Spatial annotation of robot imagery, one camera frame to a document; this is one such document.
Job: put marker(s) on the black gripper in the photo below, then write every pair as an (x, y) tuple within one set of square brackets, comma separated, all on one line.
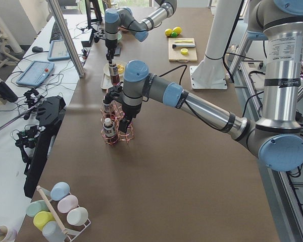
[(130, 110)]

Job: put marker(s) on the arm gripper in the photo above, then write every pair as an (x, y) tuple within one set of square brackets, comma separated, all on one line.
[(110, 44)]

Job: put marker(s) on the tea bottle white cap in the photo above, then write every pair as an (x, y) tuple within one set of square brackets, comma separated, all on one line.
[(114, 74)]

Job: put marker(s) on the white rabbit tray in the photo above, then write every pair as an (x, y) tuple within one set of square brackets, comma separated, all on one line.
[(106, 82)]

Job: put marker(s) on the grey folded cloth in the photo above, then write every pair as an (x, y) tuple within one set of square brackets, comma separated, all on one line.
[(117, 50)]

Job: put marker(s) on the white plate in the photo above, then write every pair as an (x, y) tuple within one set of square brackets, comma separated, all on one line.
[(106, 68)]

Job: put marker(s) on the mint green bowl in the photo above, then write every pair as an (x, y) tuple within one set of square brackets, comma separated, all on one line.
[(119, 37)]

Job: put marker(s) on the blue teach pendant far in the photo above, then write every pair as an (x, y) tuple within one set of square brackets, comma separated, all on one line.
[(58, 51)]

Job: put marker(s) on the blue teach pendant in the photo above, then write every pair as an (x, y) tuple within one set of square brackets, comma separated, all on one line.
[(36, 74), (58, 51)]

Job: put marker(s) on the black keyboard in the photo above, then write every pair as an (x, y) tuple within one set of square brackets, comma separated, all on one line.
[(55, 33)]

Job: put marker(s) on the yellow lemon near lime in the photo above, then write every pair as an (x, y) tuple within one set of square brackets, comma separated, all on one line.
[(168, 32)]

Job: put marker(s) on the green lime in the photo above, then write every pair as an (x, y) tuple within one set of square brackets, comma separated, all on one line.
[(174, 35)]

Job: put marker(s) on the steel muddler black tip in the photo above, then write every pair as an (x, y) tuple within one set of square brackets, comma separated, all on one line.
[(176, 46)]

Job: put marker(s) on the wooden cutting board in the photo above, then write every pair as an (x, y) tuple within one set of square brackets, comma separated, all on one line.
[(174, 55)]

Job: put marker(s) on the yellow lemon far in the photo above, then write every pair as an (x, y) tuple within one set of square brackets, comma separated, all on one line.
[(177, 30)]

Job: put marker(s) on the lemon half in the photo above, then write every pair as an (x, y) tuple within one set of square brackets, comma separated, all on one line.
[(184, 51)]

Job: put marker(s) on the black computer mouse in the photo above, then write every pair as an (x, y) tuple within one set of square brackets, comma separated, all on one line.
[(37, 49)]

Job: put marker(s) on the blue teach pendant near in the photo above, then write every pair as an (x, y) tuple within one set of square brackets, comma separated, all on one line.
[(36, 74)]

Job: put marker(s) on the pink cup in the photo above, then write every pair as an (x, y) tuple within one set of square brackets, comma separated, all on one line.
[(67, 203)]

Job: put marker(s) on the white cup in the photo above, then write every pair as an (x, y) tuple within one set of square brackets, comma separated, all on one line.
[(77, 216)]

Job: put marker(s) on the black water bottle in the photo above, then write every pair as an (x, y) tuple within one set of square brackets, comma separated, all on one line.
[(6, 92)]

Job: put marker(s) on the green cup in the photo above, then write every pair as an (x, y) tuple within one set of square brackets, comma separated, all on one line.
[(36, 207)]

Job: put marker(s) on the yellow cup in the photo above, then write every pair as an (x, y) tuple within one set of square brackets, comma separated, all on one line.
[(42, 218)]

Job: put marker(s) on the grey blue cup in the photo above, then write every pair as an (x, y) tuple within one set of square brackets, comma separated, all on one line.
[(52, 232)]

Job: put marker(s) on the paper cup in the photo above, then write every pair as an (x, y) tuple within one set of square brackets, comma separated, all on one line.
[(7, 234)]

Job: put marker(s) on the copper wire bottle rack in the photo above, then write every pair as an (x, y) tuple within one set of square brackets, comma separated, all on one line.
[(116, 127)]

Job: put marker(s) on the braided ring bread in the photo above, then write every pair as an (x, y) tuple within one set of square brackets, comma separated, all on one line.
[(121, 68)]

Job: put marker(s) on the aluminium frame post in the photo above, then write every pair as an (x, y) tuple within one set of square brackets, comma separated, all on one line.
[(59, 19)]

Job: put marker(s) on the black camera stand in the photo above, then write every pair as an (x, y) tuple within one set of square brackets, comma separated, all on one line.
[(34, 142)]

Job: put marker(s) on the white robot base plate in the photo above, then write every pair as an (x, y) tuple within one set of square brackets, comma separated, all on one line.
[(204, 77)]

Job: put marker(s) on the white wire cup rack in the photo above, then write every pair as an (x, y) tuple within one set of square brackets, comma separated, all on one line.
[(72, 232)]

